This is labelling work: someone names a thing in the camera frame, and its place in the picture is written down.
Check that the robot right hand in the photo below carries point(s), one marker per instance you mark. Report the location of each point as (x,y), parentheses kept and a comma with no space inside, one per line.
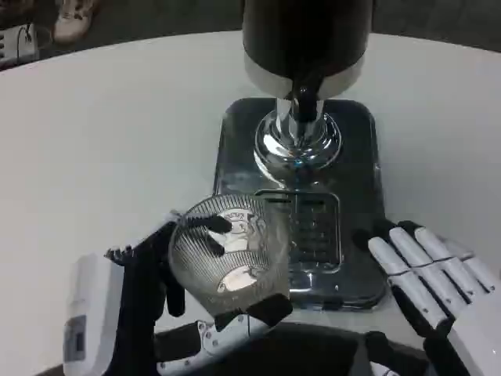
(430,274)

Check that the black dispenser tap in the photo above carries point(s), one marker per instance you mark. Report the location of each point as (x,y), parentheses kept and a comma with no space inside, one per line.
(307,98)

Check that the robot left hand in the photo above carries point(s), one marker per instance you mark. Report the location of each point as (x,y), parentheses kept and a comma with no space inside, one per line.
(137,274)

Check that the beige shoe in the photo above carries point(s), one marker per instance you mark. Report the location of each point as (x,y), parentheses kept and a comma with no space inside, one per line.
(74,19)

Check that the black robot torso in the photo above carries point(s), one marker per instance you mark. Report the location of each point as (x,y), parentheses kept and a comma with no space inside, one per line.
(305,352)

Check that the drip tray grid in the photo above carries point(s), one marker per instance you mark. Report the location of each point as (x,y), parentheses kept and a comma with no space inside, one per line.
(317,231)

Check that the white box with vents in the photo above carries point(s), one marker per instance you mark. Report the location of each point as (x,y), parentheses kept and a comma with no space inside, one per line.
(11,45)

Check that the clear ribbed glass cup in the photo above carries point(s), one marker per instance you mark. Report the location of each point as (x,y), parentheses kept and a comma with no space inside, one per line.
(258,258)

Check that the black drink dispenser chrome stand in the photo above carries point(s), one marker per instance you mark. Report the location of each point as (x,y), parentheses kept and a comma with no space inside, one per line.
(297,35)

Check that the steel drip tray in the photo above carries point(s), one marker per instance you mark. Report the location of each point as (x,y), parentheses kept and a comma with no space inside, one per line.
(352,176)

